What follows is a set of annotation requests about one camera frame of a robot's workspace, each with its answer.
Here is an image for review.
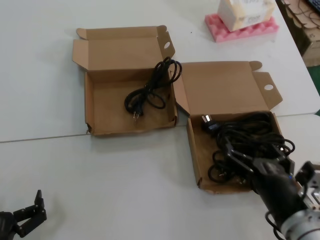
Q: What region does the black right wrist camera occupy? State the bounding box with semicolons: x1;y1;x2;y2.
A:
294;161;320;209

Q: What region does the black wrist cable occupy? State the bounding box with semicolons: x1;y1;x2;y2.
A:
264;211;286;240

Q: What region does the pink foam pad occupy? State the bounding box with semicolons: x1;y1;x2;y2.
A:
204;13;279;43

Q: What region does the white carton box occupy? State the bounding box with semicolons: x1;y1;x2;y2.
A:
216;0;276;33

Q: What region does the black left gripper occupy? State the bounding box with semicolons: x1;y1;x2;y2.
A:
0;189;48;240

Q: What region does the black power cord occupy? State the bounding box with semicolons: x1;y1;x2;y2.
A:
200;112;296;161
207;149;247;186
124;56;183;125

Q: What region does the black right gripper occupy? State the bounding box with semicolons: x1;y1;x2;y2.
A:
224;142;308;225

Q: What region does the open brown cardboard box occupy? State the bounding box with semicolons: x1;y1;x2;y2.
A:
166;60;294;195
71;24;178;138

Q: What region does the thin black wire tangle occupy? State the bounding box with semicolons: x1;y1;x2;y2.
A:
284;0;320;29

